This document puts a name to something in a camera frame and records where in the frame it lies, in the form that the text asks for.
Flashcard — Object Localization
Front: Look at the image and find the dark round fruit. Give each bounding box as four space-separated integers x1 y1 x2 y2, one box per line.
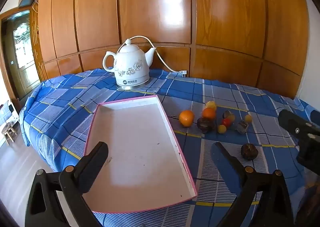
240 144 259 161

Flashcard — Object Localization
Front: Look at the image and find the small yellow round fruit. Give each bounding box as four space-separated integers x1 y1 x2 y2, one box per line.
217 125 227 134
244 114 253 124

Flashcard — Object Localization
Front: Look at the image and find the cut sugarcane piece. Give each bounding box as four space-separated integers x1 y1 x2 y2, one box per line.
222 110 235 123
236 120 249 134

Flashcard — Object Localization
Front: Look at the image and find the small red tomato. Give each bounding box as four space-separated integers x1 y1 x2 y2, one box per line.
221 118 232 128

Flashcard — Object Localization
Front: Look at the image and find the orange mandarin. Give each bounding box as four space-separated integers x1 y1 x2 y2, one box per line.
178 110 195 127
202 107 216 120

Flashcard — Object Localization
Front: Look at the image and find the yellow fruit chunk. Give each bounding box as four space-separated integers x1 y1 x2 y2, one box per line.
205 101 217 110

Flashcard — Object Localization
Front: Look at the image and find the dark brown wrinkled fruit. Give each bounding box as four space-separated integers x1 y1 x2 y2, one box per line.
197 117 215 134

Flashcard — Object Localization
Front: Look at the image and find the small wooden stool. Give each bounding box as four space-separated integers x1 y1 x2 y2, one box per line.
2 123 17 145

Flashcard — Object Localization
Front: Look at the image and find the blue plaid tablecloth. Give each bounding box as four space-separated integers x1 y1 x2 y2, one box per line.
20 69 313 226

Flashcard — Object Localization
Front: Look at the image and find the white tray with pink rim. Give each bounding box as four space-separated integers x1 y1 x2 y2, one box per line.
84 95 197 213

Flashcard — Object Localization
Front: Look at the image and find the white ceramic electric kettle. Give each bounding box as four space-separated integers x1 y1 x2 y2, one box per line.
102 36 156 90

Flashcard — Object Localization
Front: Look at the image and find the wooden door with glass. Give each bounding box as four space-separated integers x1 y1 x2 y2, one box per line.
1 10 40 100

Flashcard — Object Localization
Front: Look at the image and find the white kettle power cord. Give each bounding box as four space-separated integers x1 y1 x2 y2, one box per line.
117 35 188 77

